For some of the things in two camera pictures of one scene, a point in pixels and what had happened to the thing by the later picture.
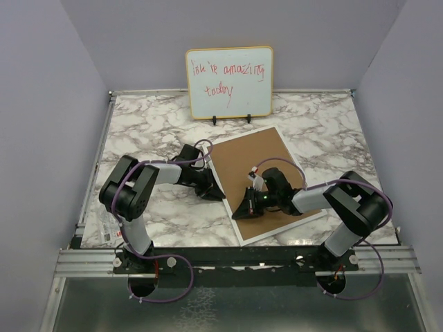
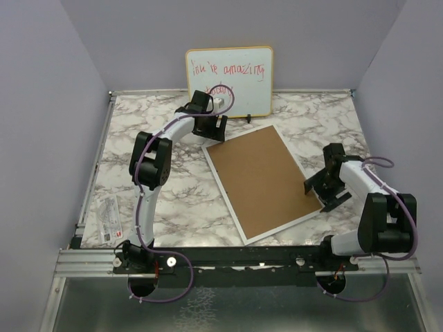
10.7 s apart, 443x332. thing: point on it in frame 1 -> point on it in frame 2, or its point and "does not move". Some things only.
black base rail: [234, 267] does not move
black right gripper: [250, 207] -> [315, 181]
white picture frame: [257, 175] does not move
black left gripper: [213, 194] -> [214, 133]
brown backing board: [234, 162] does not move
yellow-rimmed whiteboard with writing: [230, 82] does not move
